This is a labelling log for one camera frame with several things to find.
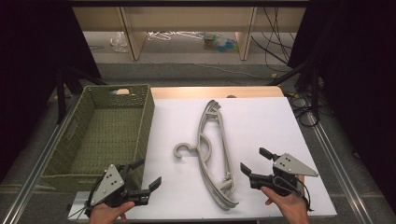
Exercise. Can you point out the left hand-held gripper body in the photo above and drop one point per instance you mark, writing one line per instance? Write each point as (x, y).
(109, 183)

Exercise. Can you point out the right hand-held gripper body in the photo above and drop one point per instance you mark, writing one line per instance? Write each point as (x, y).
(291, 166)

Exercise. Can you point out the grey plastic clothes hanger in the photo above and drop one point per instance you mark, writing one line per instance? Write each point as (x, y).
(187, 148)
(223, 207)
(218, 199)

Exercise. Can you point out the green woven basket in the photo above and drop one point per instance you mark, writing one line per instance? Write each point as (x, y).
(106, 137)

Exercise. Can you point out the person's left hand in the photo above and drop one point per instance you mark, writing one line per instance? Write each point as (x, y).
(106, 215)

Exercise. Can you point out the person's right hand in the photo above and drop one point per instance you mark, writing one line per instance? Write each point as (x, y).
(292, 208)

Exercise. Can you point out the black metal stand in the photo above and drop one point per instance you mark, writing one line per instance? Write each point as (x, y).
(315, 90)
(60, 99)

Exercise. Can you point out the light wooden table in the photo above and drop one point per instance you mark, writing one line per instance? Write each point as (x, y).
(202, 92)

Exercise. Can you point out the dark curtain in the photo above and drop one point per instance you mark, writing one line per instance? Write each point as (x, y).
(28, 62)
(358, 77)

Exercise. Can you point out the colourful plastic toys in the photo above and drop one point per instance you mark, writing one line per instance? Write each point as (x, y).
(221, 43)

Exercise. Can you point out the clear plastic bag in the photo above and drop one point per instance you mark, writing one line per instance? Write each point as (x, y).
(120, 42)

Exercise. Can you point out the beige wooden desk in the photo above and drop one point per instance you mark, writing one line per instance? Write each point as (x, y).
(186, 18)

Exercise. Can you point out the metal floor rail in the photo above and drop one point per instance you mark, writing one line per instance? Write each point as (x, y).
(339, 168)
(34, 177)

